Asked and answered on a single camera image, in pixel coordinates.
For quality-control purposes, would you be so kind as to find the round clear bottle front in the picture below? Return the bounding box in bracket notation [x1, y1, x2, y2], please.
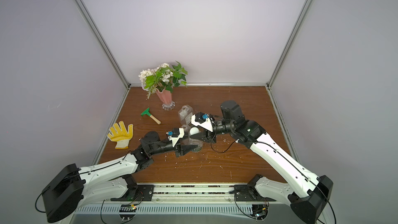
[182, 137, 203, 152]

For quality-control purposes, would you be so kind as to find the round clear bottle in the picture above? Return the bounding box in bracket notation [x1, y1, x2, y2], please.
[181, 124, 191, 132]
[182, 137, 203, 152]

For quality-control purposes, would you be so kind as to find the white cap small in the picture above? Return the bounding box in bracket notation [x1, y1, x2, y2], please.
[190, 127, 200, 135]

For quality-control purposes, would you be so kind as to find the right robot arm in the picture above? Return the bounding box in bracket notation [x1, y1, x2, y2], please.
[191, 100, 333, 224]

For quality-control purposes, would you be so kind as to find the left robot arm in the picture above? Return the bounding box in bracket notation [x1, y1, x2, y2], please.
[41, 131, 197, 223]

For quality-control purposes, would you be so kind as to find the round clear bottle middle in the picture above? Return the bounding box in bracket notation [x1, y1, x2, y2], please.
[181, 124, 191, 132]

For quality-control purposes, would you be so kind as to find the square clear bottle with label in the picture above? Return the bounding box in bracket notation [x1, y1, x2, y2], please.
[178, 105, 193, 125]

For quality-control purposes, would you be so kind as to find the yellow work glove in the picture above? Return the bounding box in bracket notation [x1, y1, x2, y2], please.
[107, 121, 134, 150]

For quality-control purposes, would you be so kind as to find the pink vase with flowers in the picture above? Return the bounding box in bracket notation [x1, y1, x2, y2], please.
[138, 61, 188, 111]

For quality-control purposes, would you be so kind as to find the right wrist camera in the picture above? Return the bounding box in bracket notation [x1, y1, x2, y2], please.
[191, 112, 214, 132]

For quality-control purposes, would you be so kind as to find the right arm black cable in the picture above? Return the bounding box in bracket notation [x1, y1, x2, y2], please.
[210, 139, 238, 153]

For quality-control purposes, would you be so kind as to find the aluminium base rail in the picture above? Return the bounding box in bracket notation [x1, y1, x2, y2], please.
[75, 178, 297, 221]

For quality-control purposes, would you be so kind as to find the green scraper wooden handle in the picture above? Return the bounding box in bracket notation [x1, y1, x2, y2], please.
[141, 107, 161, 125]

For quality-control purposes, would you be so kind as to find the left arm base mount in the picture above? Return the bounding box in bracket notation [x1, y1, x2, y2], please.
[111, 184, 154, 202]

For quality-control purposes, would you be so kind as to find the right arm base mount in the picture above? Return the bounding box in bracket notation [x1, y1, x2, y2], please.
[230, 185, 275, 202]

